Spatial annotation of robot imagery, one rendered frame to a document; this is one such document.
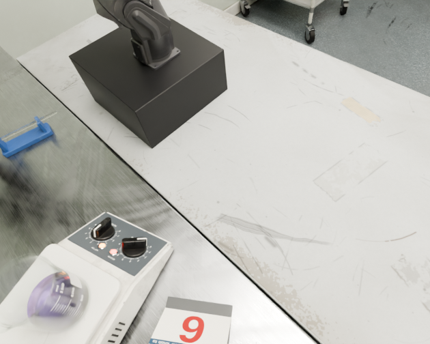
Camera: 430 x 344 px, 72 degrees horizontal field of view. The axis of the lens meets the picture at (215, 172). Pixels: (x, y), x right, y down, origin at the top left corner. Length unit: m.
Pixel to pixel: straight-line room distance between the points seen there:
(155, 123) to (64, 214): 0.22
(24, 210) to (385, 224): 0.59
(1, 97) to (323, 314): 0.80
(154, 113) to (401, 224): 0.42
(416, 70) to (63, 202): 2.14
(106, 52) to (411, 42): 2.21
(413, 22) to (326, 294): 2.48
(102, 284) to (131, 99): 0.29
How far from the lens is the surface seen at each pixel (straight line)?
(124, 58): 0.61
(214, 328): 0.41
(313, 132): 0.57
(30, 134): 0.72
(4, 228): 0.62
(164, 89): 0.53
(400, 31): 2.65
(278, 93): 0.64
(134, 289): 0.40
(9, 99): 0.86
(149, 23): 0.51
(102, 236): 0.45
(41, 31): 1.89
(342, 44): 2.42
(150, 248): 0.43
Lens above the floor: 1.33
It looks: 56 degrees down
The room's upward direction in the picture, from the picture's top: 11 degrees counter-clockwise
